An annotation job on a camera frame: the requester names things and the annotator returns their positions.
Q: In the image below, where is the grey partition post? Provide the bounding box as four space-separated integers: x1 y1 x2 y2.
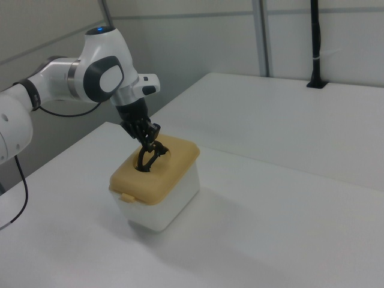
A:
98 0 117 29
253 0 272 77

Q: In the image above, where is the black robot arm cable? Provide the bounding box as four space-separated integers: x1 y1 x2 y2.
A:
0 101 101 231

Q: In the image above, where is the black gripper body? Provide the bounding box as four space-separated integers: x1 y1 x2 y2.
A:
115 98 150 125

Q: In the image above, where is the black pole with base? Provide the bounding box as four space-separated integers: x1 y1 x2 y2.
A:
305 0 329 89

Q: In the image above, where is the white plastic tool case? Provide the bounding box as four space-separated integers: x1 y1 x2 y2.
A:
112 160 201 233

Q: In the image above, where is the tan lid with black handle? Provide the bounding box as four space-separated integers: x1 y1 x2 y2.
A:
108 133 201 206

